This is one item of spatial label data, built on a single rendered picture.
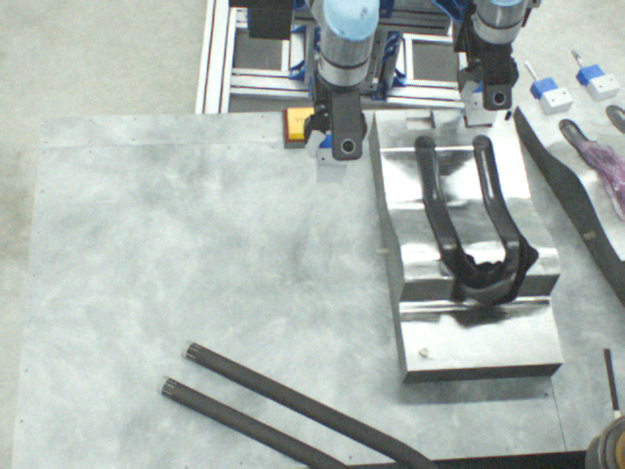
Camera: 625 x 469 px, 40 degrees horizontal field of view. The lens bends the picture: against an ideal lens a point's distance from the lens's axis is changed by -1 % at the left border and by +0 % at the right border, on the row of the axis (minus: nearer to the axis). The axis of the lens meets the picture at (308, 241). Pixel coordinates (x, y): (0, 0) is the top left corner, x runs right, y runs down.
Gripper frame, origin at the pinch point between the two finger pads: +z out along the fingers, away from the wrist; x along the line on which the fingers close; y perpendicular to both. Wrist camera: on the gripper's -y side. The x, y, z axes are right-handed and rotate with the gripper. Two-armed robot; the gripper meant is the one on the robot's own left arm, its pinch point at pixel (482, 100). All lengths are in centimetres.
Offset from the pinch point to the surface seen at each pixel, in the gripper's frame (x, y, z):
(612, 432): 2, -66, -45
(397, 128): 15.5, -2.5, 2.9
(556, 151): -13.9, -7.2, 9.4
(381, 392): 24, -50, 4
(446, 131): 6.6, -3.5, 4.1
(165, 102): 77, 63, 94
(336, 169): 27.6, -13.9, -6.1
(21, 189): 117, 33, 84
